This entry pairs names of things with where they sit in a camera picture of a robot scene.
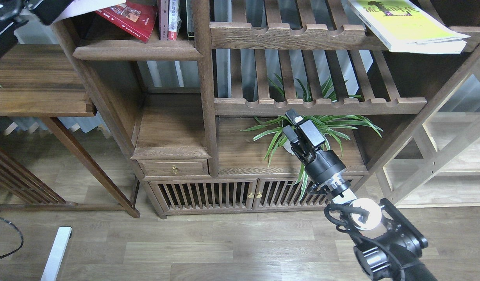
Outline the potted spider plant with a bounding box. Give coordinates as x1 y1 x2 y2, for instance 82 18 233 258
238 78 383 200

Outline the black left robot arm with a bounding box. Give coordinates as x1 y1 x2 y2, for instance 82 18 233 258
0 0 72 58

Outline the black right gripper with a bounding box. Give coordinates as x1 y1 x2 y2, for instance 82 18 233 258
283 109 346 187

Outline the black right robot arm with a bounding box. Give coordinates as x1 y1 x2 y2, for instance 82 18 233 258
283 110 436 281

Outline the red white upright book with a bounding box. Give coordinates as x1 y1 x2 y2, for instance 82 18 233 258
167 0 181 41

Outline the maroon upright book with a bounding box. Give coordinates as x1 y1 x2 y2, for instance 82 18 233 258
157 0 170 41

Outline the white table leg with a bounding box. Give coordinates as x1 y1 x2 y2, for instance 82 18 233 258
40 226 72 281

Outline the yellow green book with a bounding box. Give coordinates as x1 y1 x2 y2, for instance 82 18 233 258
348 0 470 54

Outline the dark wooden bookshelf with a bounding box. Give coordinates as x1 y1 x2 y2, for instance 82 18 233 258
52 0 480 218

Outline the dark upright book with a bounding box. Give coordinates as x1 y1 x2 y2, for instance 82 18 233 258
185 0 195 41

